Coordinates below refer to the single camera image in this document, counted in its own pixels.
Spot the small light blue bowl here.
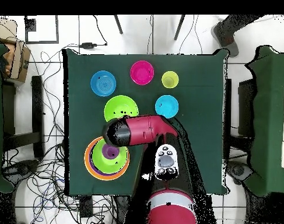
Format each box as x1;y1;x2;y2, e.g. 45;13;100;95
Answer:
155;94;180;120

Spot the large orange bowl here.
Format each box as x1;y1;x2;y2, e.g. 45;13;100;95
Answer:
83;136;130;181

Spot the grey chair base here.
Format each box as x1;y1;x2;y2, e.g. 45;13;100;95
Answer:
226;160;254;185

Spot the person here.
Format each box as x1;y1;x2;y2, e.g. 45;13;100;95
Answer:
211;15;264;58

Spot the large green bowl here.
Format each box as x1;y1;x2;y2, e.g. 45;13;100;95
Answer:
103;94;139;123
92;138;130;174

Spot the dark green tablecloth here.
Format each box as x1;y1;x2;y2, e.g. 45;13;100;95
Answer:
62;48;230;197

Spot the purple cup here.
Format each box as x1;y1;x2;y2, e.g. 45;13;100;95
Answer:
101;143;121;160

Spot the black stand leg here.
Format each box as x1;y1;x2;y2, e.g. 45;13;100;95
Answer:
113;15;124;35
173;15;186;41

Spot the black power adapter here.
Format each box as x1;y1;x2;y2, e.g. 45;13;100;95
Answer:
80;42;97;50

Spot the black base with knob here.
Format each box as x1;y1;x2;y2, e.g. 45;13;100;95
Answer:
2;159;41;185

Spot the yellow ribbed cup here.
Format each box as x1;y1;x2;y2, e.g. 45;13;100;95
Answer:
161;71;180;89

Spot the cardboard box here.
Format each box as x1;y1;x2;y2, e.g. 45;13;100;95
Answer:
0;18;31;82

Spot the blue bowl with ribbed bottom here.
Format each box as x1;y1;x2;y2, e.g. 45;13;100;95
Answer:
90;70;117;97

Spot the red bowl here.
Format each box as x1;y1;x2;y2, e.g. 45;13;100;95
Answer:
129;60;155;86

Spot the tangle of floor cables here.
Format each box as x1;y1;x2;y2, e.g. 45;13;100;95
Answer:
1;50;117;224

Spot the purple bowl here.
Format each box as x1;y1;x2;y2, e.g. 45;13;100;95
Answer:
88;146;120;177

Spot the black bench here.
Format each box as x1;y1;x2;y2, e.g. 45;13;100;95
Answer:
2;75;45;159

